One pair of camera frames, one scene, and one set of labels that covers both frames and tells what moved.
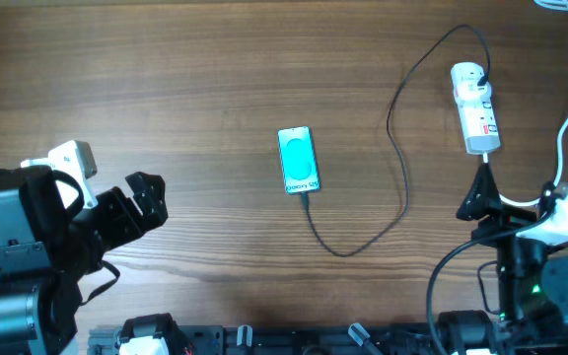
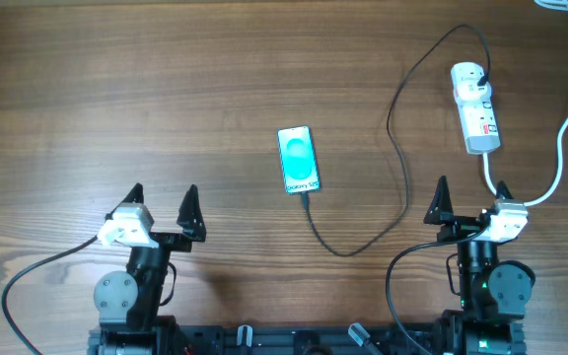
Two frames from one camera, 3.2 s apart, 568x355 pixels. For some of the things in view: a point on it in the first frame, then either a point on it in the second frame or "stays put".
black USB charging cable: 304,194 stays put
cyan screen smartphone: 299,166 stays put
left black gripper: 117,212 -> 164,238
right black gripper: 497,223 -> 464,225
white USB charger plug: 468,91 stays put
